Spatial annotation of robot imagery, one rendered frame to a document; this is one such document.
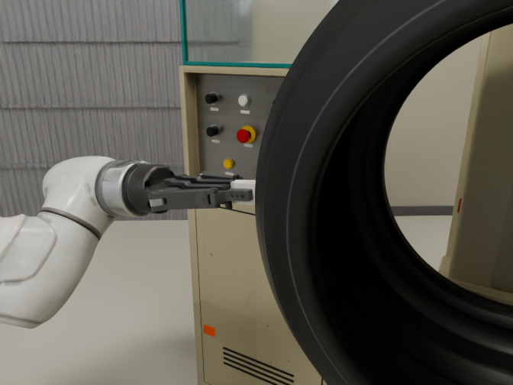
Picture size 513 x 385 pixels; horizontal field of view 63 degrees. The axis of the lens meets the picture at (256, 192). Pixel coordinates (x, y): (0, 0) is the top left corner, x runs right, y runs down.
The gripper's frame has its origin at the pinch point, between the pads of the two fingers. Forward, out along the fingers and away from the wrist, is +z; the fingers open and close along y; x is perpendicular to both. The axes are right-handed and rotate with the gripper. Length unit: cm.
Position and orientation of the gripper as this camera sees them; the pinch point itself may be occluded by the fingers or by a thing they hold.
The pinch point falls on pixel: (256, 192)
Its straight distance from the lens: 54.9
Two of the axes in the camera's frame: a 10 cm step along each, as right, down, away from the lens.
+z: 8.6, 0.3, -5.1
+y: 4.9, -2.9, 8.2
